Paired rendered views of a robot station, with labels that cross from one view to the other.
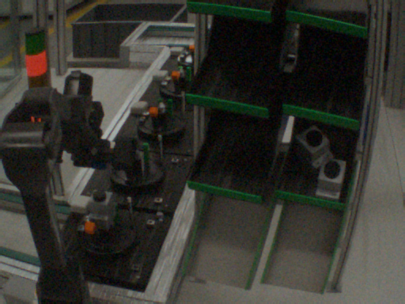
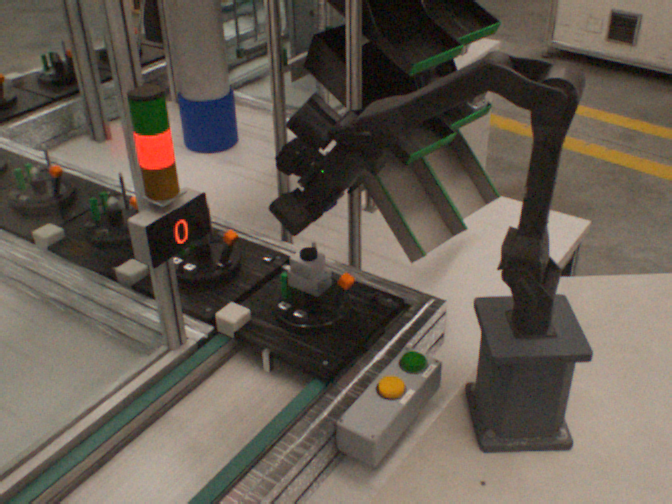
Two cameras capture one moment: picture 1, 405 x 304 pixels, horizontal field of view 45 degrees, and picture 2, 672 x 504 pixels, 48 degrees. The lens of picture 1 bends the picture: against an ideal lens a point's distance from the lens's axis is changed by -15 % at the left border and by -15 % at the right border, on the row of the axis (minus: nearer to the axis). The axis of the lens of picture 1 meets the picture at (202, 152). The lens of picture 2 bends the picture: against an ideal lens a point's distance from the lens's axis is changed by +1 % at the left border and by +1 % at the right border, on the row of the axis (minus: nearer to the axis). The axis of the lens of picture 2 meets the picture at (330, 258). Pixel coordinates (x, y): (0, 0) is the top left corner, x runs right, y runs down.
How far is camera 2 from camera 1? 1.23 m
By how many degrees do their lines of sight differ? 54
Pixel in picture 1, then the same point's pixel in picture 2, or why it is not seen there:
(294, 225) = not seen: hidden behind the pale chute
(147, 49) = not seen: outside the picture
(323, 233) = (446, 160)
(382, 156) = (266, 140)
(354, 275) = not seen: hidden behind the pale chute
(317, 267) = (465, 187)
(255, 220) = (408, 181)
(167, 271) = (382, 283)
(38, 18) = (128, 73)
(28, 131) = (572, 70)
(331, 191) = (479, 101)
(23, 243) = (240, 419)
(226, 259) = (420, 225)
